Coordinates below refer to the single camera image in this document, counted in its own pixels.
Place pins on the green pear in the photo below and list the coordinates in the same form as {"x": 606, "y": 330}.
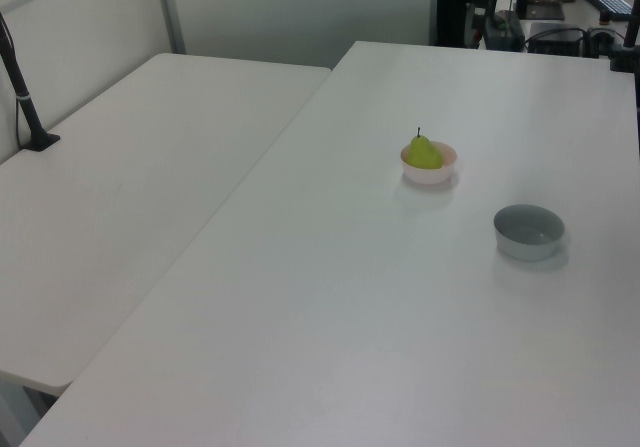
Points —
{"x": 423, "y": 157}

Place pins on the pink plastic bowl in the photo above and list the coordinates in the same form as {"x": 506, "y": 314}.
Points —
{"x": 430, "y": 176}

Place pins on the grey plastic bowl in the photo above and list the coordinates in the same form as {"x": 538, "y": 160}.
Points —
{"x": 525, "y": 247}

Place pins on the black box with green part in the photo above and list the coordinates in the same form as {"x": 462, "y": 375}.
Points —
{"x": 507, "y": 32}

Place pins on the black equipment case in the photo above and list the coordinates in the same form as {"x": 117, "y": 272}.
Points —
{"x": 555, "y": 39}

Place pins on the white side table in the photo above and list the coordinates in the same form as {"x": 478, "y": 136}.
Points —
{"x": 125, "y": 192}

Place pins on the black camera stand pole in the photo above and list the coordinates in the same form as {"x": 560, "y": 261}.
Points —
{"x": 22, "y": 102}
{"x": 626, "y": 52}

